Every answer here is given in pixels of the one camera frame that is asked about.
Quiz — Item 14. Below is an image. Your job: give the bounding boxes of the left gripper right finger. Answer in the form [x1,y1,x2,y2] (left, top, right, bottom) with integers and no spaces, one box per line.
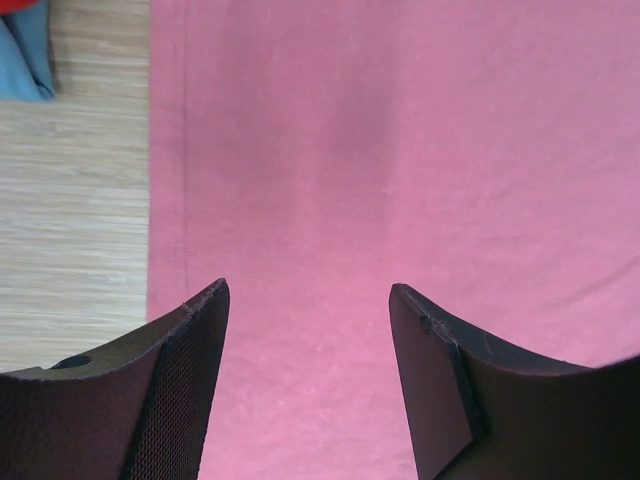
[389,284,639,479]

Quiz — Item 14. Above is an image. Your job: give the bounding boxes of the grey blue folded t shirt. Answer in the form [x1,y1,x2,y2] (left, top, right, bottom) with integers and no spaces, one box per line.
[1,0,55,102]

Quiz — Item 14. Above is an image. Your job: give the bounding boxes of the dusty pink t shirt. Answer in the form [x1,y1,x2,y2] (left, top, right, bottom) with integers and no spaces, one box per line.
[148,1,639,479]

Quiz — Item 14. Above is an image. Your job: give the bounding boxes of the red folded t shirt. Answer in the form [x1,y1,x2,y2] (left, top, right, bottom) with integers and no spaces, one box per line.
[0,0,39,16]

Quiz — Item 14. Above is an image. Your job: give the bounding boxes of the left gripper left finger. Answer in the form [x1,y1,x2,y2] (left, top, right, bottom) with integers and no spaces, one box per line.
[1,279,230,480]

